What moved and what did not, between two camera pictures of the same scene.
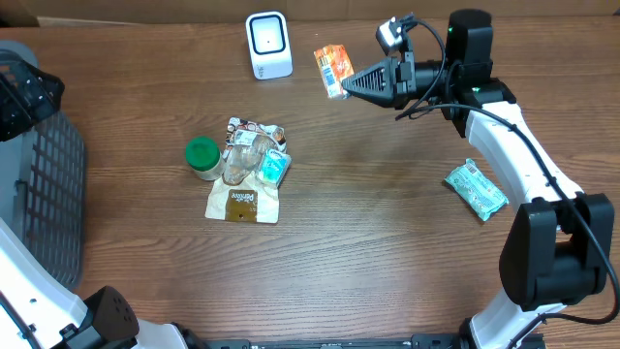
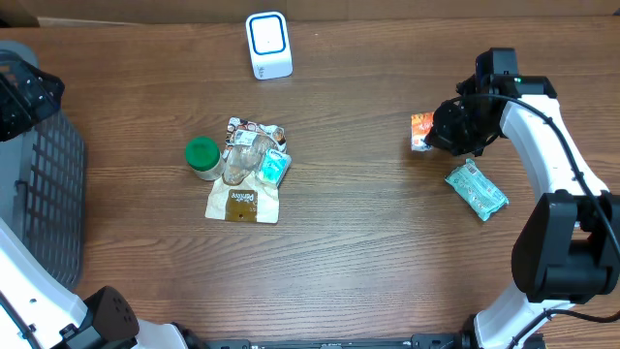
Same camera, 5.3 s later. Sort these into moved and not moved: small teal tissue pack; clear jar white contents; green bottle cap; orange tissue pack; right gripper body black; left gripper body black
Moved: right gripper body black; orange tissue pack
Not moved: small teal tissue pack; left gripper body black; green bottle cap; clear jar white contents
